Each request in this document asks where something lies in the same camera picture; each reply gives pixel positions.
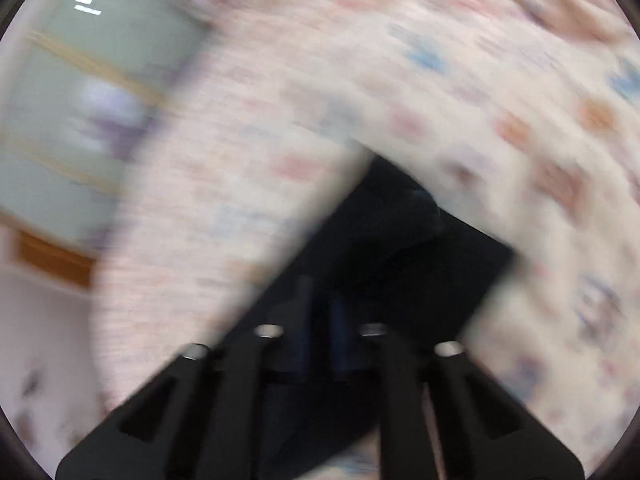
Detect wooden door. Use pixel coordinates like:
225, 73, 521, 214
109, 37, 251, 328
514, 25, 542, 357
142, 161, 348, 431
10, 227, 97, 292

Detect black pants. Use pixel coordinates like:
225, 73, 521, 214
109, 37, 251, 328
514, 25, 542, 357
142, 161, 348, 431
220, 152, 517, 480

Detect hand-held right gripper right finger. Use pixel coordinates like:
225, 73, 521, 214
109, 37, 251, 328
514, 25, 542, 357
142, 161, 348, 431
327, 291, 586, 480

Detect printed plush blanket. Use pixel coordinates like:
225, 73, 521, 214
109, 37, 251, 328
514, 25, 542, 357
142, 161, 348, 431
89, 0, 640, 480

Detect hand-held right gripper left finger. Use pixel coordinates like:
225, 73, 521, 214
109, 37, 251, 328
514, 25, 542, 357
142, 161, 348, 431
55, 275, 322, 480

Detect frosted glass sliding wardrobe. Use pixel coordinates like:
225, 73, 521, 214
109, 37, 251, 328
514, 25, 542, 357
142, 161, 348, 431
0, 0, 223, 261

